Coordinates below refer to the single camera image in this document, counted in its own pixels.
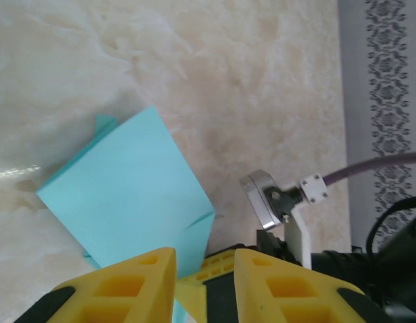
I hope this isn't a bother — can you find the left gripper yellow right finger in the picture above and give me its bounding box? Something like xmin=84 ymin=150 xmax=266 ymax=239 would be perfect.
xmin=234 ymin=248 xmax=394 ymax=323

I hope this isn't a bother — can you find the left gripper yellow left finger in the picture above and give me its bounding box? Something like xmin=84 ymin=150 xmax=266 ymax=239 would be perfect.
xmin=18 ymin=246 xmax=178 ymax=323

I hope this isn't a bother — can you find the light blue paper sheet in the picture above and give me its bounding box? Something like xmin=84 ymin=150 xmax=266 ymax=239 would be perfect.
xmin=35 ymin=104 xmax=216 ymax=323

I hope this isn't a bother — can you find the thin black cable loop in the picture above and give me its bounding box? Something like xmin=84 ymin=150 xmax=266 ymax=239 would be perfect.
xmin=365 ymin=198 xmax=416 ymax=254

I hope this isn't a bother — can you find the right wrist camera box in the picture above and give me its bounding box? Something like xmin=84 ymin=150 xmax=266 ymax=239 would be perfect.
xmin=239 ymin=170 xmax=312 ymax=270

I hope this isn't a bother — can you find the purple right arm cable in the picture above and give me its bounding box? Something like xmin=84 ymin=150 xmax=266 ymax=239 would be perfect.
xmin=297 ymin=151 xmax=416 ymax=205

